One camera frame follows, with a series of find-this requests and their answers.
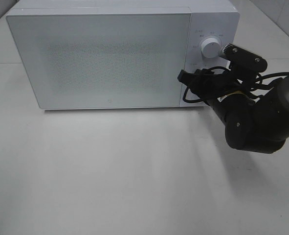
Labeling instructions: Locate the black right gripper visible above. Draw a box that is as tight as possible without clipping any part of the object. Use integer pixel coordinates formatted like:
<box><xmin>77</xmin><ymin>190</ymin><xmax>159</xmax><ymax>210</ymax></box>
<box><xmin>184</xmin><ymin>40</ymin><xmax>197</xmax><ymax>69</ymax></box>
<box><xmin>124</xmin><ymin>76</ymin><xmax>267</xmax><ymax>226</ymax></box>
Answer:
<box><xmin>178</xmin><ymin>44</ymin><xmax>267</xmax><ymax>105</ymax></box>

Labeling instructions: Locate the white microwave door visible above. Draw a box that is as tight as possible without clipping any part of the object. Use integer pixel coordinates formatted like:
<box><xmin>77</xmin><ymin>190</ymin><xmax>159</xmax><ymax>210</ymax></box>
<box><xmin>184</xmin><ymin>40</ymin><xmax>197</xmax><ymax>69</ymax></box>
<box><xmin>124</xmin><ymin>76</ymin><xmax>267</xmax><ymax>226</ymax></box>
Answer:
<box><xmin>7</xmin><ymin>14</ymin><xmax>190</xmax><ymax>110</ymax></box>

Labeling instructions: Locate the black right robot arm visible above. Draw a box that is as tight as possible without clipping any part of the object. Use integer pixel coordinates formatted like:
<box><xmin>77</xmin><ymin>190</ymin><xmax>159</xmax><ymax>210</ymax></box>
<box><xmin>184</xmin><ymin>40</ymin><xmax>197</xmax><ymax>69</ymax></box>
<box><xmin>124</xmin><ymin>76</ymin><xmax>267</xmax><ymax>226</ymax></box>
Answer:
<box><xmin>178</xmin><ymin>44</ymin><xmax>289</xmax><ymax>154</ymax></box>

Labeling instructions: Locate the upper white power knob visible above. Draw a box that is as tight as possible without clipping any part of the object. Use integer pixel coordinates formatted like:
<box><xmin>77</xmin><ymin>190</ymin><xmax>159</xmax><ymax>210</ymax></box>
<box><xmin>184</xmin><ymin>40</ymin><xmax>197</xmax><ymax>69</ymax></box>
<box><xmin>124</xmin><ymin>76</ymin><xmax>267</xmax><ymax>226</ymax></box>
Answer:
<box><xmin>200</xmin><ymin>36</ymin><xmax>221</xmax><ymax>59</ymax></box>

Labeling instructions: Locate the white microwave oven body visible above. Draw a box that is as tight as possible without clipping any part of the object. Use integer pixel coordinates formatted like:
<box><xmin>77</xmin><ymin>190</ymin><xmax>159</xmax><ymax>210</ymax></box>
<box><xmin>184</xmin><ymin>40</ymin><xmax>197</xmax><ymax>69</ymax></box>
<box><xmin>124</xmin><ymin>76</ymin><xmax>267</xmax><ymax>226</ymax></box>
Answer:
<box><xmin>6</xmin><ymin>0</ymin><xmax>240</xmax><ymax>107</ymax></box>

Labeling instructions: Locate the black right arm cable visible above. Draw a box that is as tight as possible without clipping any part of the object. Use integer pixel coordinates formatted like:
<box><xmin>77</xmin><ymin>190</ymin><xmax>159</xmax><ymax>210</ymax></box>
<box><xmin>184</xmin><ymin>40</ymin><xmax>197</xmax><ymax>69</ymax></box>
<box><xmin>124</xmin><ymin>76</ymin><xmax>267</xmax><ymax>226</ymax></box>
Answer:
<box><xmin>183</xmin><ymin>68</ymin><xmax>289</xmax><ymax>103</ymax></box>

